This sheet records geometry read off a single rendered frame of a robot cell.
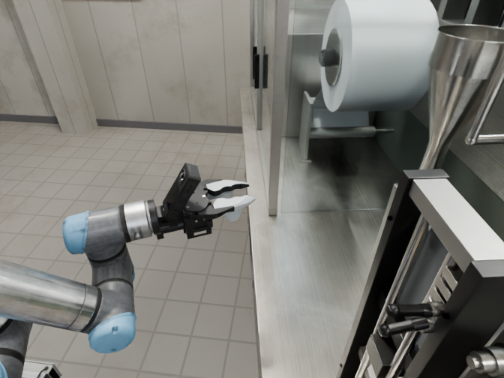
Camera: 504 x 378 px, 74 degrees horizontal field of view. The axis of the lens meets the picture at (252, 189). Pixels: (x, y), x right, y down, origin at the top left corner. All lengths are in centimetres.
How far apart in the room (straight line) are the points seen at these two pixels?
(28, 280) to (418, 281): 55
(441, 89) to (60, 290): 74
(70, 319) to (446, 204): 55
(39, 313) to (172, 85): 312
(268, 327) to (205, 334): 106
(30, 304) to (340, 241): 82
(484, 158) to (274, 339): 72
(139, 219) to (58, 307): 19
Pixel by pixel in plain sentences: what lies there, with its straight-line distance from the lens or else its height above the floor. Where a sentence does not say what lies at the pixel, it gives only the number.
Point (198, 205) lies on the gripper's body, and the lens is 66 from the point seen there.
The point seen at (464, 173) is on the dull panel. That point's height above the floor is 111.
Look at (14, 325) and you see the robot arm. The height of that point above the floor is 103.
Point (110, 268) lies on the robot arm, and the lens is 72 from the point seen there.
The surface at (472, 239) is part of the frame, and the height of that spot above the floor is 144.
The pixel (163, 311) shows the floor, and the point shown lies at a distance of 204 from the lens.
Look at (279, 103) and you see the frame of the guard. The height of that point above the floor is 130.
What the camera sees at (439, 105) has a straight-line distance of 76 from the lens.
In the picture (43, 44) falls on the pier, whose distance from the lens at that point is 379.
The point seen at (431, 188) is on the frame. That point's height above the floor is 144.
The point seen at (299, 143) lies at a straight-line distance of 102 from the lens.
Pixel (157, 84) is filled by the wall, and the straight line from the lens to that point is 363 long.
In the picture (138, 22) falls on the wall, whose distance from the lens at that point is 351.
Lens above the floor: 166
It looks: 37 degrees down
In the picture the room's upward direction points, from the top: straight up
